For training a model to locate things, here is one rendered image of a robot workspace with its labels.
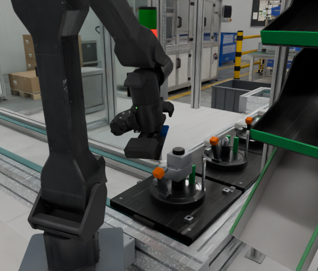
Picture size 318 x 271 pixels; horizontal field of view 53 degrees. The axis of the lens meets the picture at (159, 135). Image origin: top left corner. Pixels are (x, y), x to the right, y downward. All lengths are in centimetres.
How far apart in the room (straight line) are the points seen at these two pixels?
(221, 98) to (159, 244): 221
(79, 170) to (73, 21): 17
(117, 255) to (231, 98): 234
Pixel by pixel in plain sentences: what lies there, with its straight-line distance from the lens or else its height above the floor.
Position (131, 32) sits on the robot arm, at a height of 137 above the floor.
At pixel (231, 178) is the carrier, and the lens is 91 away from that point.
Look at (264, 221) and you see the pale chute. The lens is 65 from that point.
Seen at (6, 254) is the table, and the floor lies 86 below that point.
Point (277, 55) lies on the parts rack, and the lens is 64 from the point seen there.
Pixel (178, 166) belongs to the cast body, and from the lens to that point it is 75.
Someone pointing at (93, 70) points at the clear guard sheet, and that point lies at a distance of 113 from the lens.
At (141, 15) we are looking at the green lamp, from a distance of 89.
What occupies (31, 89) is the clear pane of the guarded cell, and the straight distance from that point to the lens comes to 202.
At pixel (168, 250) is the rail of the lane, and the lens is 66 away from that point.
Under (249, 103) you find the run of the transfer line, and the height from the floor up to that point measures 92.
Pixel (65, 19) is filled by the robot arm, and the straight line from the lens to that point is 36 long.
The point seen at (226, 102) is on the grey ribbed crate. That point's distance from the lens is 277.
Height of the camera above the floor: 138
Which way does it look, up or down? 20 degrees down
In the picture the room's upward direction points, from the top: straight up
